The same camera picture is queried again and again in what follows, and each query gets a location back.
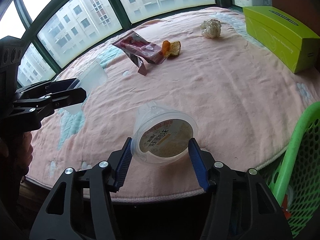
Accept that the red orange snack wrapper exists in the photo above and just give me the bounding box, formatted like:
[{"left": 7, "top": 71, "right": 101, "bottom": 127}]
[{"left": 281, "top": 194, "right": 291, "bottom": 219}]

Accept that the clear square plastic container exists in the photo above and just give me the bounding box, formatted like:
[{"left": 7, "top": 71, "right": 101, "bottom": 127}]
[{"left": 63, "top": 60, "right": 108, "bottom": 115}]

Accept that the round pudding cup brown label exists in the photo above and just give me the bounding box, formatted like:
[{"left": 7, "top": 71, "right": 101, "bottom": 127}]
[{"left": 131, "top": 101, "right": 198, "bottom": 166}]

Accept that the orange peel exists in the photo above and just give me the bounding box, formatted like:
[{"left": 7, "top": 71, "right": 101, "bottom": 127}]
[{"left": 162, "top": 40, "right": 181, "bottom": 59}]

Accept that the person left hand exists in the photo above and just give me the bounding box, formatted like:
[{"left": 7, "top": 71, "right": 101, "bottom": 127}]
[{"left": 16, "top": 132, "right": 33, "bottom": 176}]

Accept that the green plastic mesh wastebasket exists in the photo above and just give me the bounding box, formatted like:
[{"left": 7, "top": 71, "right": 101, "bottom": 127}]
[{"left": 260, "top": 102, "right": 320, "bottom": 238}]

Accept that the pink snack wrapper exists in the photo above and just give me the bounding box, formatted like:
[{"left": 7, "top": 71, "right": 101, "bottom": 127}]
[{"left": 112, "top": 31, "right": 165, "bottom": 76}]

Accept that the lime green cardboard box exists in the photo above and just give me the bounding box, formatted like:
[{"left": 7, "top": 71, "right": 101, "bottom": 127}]
[{"left": 243, "top": 6, "right": 319, "bottom": 74}]

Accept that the crumpled white tissue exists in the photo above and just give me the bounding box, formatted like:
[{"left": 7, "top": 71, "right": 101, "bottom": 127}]
[{"left": 200, "top": 19, "right": 221, "bottom": 39}]

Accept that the green window frame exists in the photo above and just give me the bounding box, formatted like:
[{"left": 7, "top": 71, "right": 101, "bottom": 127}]
[{"left": 1, "top": 0, "right": 241, "bottom": 87}]

